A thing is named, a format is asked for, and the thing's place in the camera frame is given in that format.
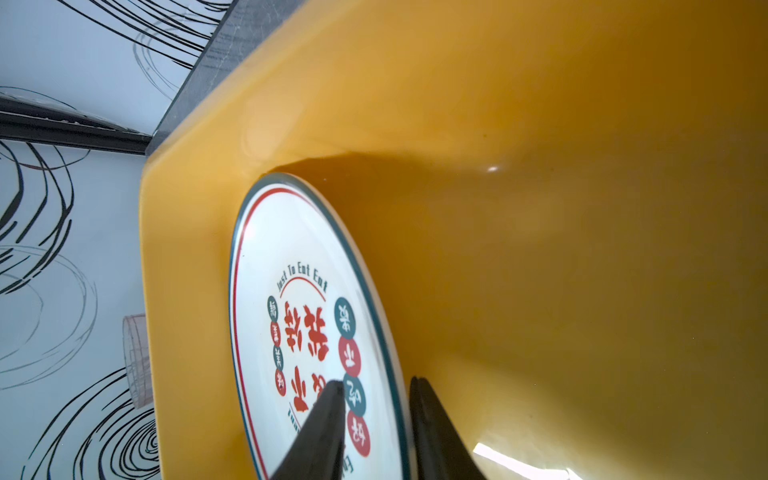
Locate white plate red characters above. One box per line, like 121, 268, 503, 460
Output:
229, 173, 417, 479

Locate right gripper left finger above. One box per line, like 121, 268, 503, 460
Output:
272, 380, 346, 480

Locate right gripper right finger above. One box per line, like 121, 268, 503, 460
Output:
409, 376, 485, 480

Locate yellow plastic bin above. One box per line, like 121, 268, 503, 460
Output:
139, 1, 767, 479

